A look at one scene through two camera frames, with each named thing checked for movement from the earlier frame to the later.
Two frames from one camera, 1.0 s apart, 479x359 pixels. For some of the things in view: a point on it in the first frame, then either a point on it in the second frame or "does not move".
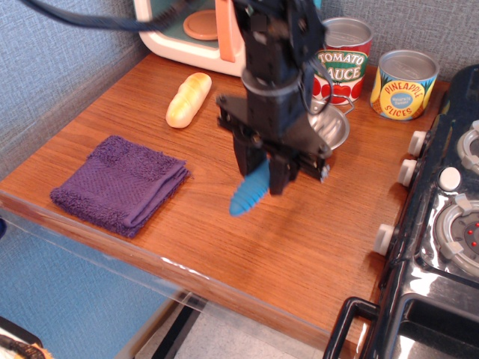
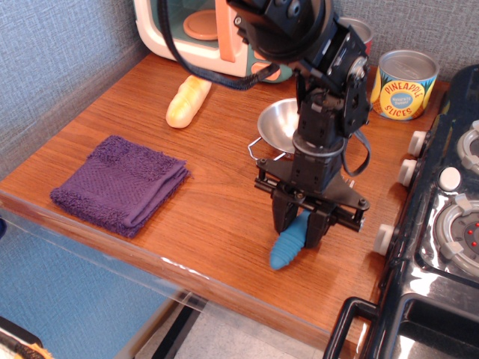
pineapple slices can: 404,84 does not move
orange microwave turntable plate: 201,25 does not move
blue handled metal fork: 253,186 -> 290,240
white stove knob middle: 406,172 does not move
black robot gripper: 274,117 -> 314,187
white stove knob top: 417,142 does not move
